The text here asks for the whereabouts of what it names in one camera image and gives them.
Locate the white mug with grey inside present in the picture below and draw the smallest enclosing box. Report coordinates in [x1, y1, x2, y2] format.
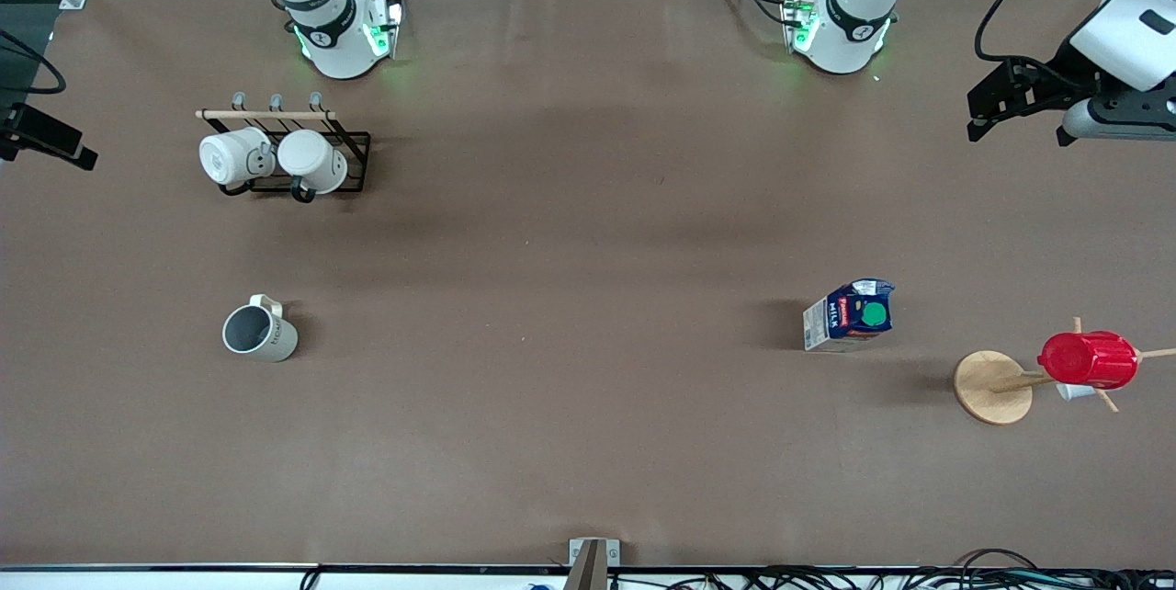
[221, 294, 300, 363]

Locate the blue milk carton green cap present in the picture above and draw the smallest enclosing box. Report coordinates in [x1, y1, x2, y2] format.
[802, 278, 897, 354]

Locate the red plastic cup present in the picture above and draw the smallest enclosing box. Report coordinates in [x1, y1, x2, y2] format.
[1038, 331, 1140, 391]

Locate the white hanging mug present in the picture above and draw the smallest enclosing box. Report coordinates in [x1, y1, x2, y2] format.
[198, 127, 277, 198]
[277, 130, 349, 203]

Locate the wooden mug tree stand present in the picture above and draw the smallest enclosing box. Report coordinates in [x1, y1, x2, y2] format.
[954, 317, 1176, 425]

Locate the brown table cover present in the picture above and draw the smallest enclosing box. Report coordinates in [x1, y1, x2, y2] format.
[0, 0, 1176, 569]

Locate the black wire mug rack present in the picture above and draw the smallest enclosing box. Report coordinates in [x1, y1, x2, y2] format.
[196, 91, 372, 203]

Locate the black cable bundle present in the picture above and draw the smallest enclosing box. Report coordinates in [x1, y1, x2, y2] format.
[634, 549, 1176, 590]

